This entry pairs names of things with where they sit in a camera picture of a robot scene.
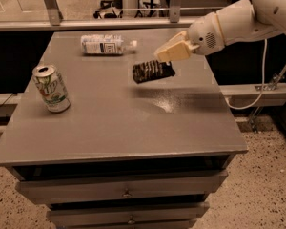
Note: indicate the grey drawer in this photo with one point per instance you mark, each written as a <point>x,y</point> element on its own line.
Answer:
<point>121,187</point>
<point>128,215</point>

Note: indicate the green white 7up can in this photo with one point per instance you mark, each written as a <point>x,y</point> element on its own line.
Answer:
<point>52,88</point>

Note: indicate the clear plastic water bottle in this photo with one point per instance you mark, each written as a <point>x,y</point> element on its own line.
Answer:
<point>106,44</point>

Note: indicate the metal window rail frame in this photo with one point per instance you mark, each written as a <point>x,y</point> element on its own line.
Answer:
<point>79,15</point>

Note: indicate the top grey drawer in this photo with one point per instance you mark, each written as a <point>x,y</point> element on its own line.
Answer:
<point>121,187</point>

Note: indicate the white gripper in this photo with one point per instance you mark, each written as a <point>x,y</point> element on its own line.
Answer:
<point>204,34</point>

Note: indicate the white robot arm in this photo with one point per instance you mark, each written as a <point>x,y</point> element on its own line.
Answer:
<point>242,21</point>

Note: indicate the dark rxbar chocolate bar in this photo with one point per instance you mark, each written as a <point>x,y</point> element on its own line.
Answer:
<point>151,71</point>

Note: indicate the grey drawer cabinet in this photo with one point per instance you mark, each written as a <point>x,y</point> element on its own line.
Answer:
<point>115,127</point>

